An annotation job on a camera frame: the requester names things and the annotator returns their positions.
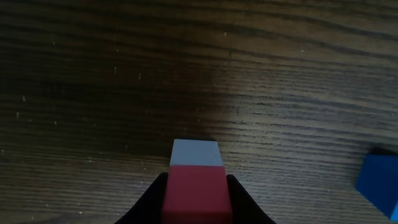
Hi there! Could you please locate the red cube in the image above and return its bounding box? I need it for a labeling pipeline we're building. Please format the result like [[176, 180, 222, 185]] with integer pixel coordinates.
[[161, 165, 233, 224]]

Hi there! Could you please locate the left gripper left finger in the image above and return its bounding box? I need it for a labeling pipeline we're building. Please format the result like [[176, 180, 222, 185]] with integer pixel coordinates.
[[114, 172, 169, 224]]

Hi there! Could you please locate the blue cube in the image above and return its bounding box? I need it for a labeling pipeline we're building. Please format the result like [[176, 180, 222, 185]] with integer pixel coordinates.
[[355, 154, 398, 222]]

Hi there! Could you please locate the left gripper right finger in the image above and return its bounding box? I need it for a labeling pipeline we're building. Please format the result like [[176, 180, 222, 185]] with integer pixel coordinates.
[[226, 174, 277, 224]]

